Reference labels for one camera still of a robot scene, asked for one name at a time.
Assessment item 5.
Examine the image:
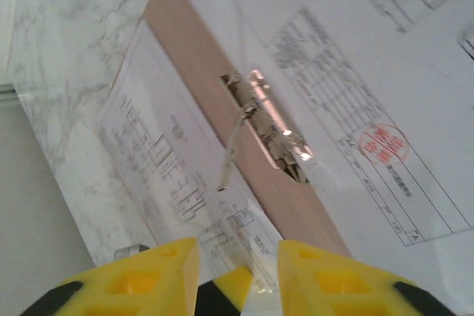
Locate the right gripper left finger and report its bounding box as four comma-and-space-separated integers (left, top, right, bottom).
21, 236, 204, 316

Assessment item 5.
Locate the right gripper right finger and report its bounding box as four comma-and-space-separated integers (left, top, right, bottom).
276, 239, 455, 316

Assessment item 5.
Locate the printed drawing paper sheet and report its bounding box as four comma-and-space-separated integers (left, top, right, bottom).
99, 21, 282, 295
164, 0, 474, 254

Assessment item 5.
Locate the pink paper folder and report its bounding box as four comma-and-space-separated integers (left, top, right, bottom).
141, 0, 353, 269

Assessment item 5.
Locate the metal folder clip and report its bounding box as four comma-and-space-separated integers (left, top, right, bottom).
216, 69, 313, 192

